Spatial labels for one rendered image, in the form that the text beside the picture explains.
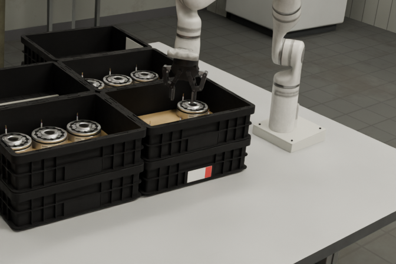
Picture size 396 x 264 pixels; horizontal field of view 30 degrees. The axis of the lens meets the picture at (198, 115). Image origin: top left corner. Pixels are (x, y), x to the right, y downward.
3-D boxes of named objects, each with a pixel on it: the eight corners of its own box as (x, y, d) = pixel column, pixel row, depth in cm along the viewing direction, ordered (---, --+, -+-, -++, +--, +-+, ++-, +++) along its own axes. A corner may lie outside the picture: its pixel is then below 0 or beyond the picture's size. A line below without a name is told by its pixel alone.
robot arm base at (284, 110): (282, 119, 268) (287, 76, 260) (299, 129, 261) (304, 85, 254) (263, 124, 263) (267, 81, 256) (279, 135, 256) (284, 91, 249)
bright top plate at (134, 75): (148, 69, 270) (148, 68, 270) (164, 79, 263) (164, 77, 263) (124, 73, 264) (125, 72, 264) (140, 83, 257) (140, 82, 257)
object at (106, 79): (122, 73, 264) (122, 72, 263) (137, 83, 256) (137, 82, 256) (97, 78, 258) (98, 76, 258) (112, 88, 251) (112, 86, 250)
